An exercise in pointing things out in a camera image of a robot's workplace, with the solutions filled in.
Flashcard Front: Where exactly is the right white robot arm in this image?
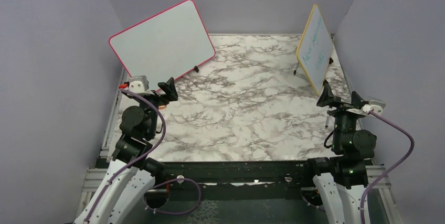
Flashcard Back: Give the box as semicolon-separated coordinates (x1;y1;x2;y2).
303;81;377;223

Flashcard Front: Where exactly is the aluminium frame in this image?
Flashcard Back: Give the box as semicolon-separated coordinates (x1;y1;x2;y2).
74;90;122;223

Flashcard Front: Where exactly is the pink framed whiteboard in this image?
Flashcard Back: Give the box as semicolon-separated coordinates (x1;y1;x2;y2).
109;0;216;91

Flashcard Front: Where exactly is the white whiteboard marker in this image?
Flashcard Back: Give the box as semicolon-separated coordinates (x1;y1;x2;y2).
325;108;330;129

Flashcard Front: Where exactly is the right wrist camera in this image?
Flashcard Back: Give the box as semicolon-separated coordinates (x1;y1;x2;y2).
361;99;386;116

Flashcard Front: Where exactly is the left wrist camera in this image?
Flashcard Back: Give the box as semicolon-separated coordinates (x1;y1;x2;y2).
119;76;151;94

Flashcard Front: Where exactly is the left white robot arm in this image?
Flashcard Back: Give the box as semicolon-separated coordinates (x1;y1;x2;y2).
74;76;178;223

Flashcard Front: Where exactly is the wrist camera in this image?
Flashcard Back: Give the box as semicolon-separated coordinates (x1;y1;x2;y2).
119;76;151;94
361;99;386;116

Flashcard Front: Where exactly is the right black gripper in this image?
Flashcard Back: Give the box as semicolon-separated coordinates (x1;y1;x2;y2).
317;83;366;150

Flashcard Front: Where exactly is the yellow framed whiteboard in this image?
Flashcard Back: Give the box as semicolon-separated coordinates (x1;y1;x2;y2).
296;4;334;95

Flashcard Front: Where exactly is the black mounting rail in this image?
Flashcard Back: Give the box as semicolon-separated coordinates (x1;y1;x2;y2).
96;158;374;202

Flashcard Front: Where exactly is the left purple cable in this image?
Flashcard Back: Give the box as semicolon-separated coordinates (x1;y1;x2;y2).
83;88;203;224

